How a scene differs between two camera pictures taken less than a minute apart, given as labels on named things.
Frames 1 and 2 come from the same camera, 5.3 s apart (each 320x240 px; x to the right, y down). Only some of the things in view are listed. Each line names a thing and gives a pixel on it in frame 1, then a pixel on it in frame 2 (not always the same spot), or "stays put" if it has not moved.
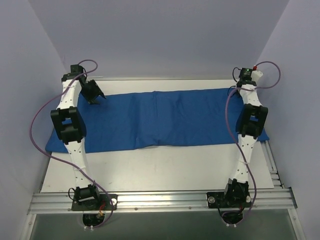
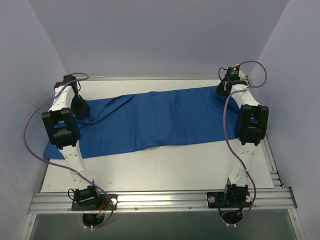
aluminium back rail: (160, 78) stays put
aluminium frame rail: (61, 202) stays put
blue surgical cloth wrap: (140, 117) stays put
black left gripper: (91, 90) to (81, 107)
